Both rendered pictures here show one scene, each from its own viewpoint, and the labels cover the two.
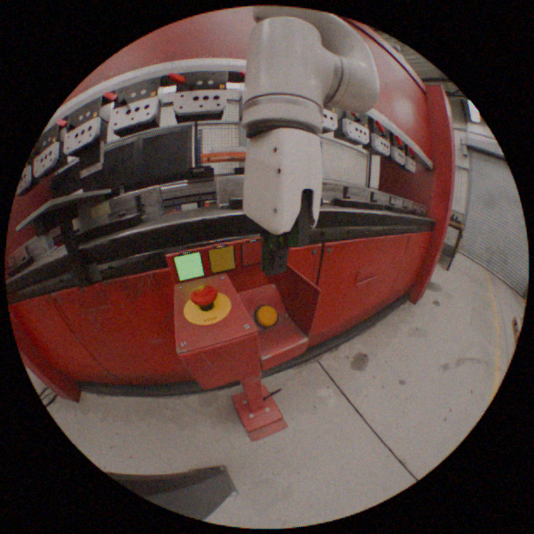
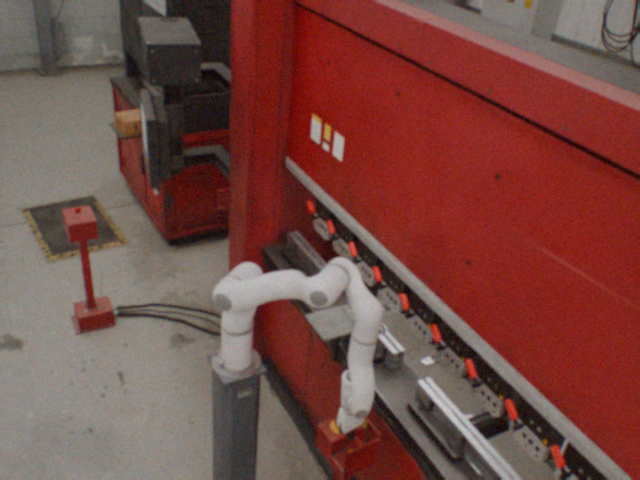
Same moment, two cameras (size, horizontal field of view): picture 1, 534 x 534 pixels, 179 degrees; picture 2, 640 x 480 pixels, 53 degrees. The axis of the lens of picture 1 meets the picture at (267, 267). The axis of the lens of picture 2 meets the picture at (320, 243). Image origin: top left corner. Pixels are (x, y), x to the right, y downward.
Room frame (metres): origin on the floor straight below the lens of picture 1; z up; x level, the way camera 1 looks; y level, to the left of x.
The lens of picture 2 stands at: (-0.27, -1.66, 2.74)
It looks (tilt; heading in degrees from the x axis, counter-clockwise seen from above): 32 degrees down; 80
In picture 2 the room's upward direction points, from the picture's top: 6 degrees clockwise
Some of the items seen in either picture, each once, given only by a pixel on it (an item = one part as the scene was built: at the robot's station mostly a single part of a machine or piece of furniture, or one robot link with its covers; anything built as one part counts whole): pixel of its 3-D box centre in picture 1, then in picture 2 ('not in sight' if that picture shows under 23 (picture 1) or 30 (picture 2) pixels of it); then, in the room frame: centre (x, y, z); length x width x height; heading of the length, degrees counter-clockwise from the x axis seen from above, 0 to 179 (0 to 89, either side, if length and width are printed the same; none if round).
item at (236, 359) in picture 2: not in sight; (236, 344); (-0.24, 0.23, 1.09); 0.19 x 0.19 x 0.18
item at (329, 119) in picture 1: (314, 110); (497, 384); (0.63, -0.18, 1.26); 0.15 x 0.09 x 0.17; 111
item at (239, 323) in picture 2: not in sight; (242, 296); (-0.22, 0.26, 1.30); 0.19 x 0.12 x 0.24; 59
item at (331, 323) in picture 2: (65, 205); (340, 320); (0.22, 0.50, 1.00); 0.26 x 0.18 x 0.01; 21
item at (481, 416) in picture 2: not in sight; (514, 409); (0.93, 0.13, 0.81); 0.64 x 0.08 x 0.14; 21
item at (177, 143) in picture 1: (107, 180); not in sight; (0.75, 0.95, 1.12); 1.13 x 0.02 x 0.44; 111
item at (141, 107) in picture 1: (137, 107); (399, 287); (0.42, 0.38, 1.26); 0.15 x 0.09 x 0.17; 111
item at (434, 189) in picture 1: (415, 186); not in sight; (1.34, -1.51, 1.15); 0.85 x 0.25 x 2.30; 21
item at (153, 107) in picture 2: not in sight; (156, 136); (-0.65, 1.48, 1.42); 0.45 x 0.12 x 0.36; 101
